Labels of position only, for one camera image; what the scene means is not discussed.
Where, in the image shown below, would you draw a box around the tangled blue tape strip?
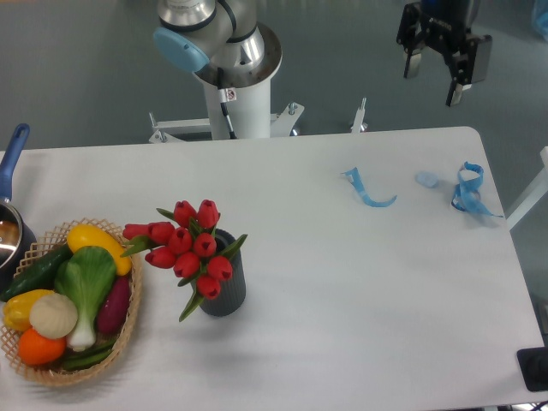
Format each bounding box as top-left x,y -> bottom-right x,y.
450,161 -> 503,217

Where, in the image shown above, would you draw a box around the woven wicker basket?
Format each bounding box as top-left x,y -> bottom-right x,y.
1,217 -> 143,387

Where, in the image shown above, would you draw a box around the dark grey ribbed vase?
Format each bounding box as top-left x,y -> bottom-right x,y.
200,229 -> 247,317

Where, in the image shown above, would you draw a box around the green bok choy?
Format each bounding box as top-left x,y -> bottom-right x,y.
54,246 -> 116,352

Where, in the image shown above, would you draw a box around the small blue tape piece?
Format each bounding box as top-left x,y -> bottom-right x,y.
414,171 -> 439,188

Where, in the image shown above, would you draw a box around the yellow bell pepper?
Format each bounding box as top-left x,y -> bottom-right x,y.
3,289 -> 54,332

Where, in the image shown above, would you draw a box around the curved blue tape strip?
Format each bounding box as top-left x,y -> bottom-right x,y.
342,167 -> 397,208

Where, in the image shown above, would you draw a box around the orange fruit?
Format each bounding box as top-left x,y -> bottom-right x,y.
18,328 -> 66,366

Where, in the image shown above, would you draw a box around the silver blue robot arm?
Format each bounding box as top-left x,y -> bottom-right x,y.
153,1 -> 492,106

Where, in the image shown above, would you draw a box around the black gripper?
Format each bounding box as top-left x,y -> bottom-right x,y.
396,1 -> 492,107

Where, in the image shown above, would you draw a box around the white frame at right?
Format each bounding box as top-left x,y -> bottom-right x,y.
506,146 -> 547,230

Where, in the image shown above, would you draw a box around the white garlic bulb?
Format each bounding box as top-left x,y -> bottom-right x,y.
29,293 -> 78,339

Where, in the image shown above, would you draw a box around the green pea pods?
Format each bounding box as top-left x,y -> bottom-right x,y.
61,339 -> 115,372

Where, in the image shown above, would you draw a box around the blue handled saucepan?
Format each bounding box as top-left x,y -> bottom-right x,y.
1,123 -> 36,292

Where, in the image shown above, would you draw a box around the green cucumber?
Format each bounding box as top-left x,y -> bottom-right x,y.
1,244 -> 73,302

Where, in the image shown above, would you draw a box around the black device at edge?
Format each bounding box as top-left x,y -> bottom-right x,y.
516,347 -> 548,392

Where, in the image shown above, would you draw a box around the purple sweet potato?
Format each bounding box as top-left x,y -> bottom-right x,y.
96,277 -> 131,335

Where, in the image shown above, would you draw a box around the red tulip bouquet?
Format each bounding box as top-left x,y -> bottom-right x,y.
122,200 -> 247,321

